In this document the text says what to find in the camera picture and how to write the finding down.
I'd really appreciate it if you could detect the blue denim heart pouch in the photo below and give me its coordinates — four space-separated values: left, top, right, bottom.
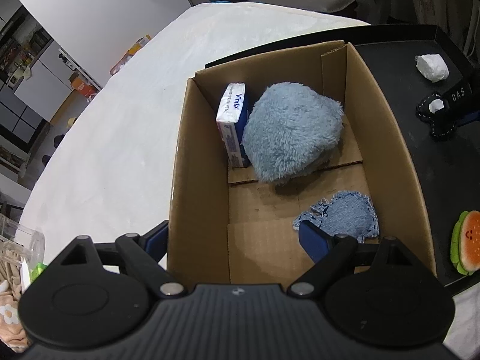
292 190 380 244

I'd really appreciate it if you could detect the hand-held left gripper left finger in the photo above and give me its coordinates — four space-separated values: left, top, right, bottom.
56 220 187 299

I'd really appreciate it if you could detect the brown cardboard box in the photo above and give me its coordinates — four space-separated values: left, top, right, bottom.
167 40 439 289

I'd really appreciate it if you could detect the orange open carton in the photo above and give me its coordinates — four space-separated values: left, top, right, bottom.
109 34 152 76

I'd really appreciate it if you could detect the clear plastic container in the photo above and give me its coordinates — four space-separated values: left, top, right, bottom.
0 214 46 283

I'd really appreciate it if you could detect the white crumpled tissue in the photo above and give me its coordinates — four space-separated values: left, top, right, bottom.
415 54 450 82

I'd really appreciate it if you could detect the floral beige cloth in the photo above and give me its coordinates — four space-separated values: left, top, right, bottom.
0 270 29 352

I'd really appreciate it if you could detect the blue tissue pack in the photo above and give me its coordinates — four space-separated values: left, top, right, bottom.
215 82 252 169

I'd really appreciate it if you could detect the beige hanging cloth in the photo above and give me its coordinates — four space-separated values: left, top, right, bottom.
409 0 469 35

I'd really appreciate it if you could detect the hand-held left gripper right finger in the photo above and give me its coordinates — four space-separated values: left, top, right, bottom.
287 220 413 298

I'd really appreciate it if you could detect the white cabinet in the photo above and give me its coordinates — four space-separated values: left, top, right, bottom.
0 0 103 151

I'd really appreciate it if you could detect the hamburger plush toy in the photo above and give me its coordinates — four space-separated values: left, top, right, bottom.
450 210 480 276

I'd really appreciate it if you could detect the small red carton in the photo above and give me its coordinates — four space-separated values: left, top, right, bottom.
69 77 99 100

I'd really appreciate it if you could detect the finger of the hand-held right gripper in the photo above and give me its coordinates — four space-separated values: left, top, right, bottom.
442 80 480 114
455 110 480 128

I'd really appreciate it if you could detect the black shallow tray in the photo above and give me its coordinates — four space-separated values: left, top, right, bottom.
204 24 480 298

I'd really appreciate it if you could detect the fluffy blue plush toy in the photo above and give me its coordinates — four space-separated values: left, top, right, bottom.
242 83 345 185

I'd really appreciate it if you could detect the black stitched soft toy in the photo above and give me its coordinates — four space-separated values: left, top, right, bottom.
415 93 460 142

